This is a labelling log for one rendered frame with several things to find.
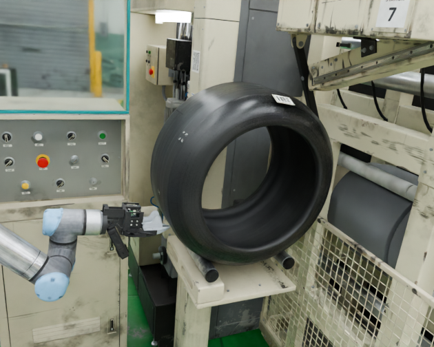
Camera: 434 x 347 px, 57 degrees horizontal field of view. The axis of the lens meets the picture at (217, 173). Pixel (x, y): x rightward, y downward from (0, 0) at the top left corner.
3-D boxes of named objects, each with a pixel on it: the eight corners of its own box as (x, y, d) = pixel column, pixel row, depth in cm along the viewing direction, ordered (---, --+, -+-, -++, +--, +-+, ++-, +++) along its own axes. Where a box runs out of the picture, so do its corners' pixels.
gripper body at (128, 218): (146, 213, 116) (104, 212, 111) (142, 239, 119) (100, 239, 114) (140, 202, 123) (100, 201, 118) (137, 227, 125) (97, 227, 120)
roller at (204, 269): (187, 224, 155) (179, 233, 155) (179, 218, 153) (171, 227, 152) (222, 275, 125) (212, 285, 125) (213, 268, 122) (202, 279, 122)
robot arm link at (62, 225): (41, 229, 114) (44, 202, 112) (82, 229, 119) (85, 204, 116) (41, 244, 108) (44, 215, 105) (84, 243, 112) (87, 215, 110)
